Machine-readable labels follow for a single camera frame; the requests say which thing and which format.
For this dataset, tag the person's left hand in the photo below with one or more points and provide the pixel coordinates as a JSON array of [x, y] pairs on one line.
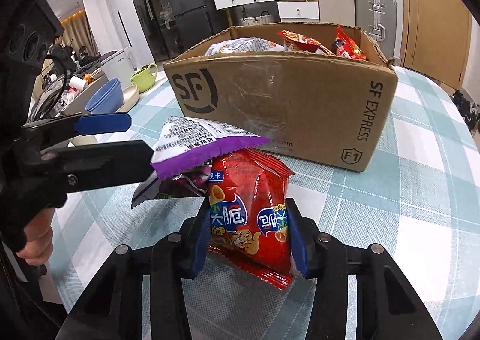
[[37, 238]]

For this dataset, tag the wicker basket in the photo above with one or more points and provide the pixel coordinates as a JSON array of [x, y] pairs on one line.
[[258, 20]]

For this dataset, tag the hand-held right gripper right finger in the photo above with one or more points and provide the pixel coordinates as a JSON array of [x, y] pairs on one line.
[[298, 238]]

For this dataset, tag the wooden door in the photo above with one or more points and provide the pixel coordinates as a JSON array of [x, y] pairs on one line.
[[435, 17]]

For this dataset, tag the white paper cup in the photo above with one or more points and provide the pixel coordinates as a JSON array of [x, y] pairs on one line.
[[78, 83]]

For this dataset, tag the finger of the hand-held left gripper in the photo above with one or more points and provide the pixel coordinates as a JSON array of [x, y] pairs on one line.
[[105, 123], [112, 163]]

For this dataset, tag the silver suitcase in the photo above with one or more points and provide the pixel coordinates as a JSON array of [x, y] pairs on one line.
[[375, 17]]

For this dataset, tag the beige plate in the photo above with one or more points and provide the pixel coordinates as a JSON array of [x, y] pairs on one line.
[[131, 98]]

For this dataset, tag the beige curtain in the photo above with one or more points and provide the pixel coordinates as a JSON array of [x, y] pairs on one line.
[[77, 34]]

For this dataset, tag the green ceramic mug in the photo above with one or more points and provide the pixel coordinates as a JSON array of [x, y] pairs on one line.
[[144, 79]]

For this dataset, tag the brown cardboard box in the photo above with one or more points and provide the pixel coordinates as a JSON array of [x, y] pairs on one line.
[[281, 99]]

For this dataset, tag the white suitcase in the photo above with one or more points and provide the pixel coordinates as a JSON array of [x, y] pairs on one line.
[[335, 4]]

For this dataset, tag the blue bowl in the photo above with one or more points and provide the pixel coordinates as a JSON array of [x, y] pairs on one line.
[[120, 94], [103, 98]]

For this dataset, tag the teal checked tablecloth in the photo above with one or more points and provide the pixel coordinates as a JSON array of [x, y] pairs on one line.
[[431, 193]]

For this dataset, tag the red chip bag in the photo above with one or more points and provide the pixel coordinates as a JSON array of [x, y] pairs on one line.
[[255, 190]]

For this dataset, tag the purple and white snack bag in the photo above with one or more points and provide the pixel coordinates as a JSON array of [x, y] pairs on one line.
[[187, 133]]

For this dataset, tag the black glass cabinet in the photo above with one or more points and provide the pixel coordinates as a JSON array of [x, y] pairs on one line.
[[146, 6]]

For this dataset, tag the dark shoes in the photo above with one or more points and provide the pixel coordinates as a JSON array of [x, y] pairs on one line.
[[467, 111]]

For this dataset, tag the white appliance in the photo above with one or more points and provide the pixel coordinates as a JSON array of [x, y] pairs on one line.
[[116, 62]]

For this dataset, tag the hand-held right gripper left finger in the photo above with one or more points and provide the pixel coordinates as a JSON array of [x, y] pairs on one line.
[[200, 238]]

